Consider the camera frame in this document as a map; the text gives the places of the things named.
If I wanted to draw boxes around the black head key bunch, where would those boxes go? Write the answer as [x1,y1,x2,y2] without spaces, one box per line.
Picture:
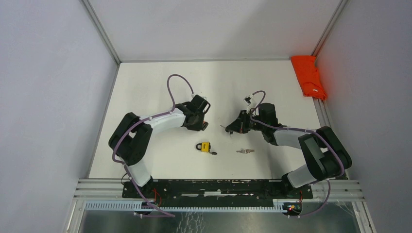
[220,125,233,137]

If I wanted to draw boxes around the silver key bunch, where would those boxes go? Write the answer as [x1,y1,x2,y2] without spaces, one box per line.
[236,149,255,154]

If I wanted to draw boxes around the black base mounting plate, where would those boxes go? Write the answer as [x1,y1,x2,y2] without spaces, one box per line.
[122,179,313,208]

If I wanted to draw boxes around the yellow padlock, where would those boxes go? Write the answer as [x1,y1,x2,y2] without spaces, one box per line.
[195,141,218,155]

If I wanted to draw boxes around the orange padlock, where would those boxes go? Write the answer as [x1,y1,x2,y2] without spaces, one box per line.
[201,121,208,131]

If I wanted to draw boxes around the slotted cable duct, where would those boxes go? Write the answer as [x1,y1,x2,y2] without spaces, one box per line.
[84,201,287,213]

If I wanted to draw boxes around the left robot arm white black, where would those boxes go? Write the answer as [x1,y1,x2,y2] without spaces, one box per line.
[108,95,211,198]

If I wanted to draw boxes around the orange folded cloth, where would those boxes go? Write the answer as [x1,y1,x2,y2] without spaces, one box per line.
[291,55,327,100]

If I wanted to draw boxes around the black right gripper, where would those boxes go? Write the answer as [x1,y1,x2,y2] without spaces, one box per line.
[226,110,266,133]

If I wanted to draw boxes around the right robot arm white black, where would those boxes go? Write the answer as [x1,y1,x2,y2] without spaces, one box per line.
[224,103,352,198]

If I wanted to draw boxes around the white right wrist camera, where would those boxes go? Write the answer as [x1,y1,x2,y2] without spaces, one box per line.
[243,94,257,108]

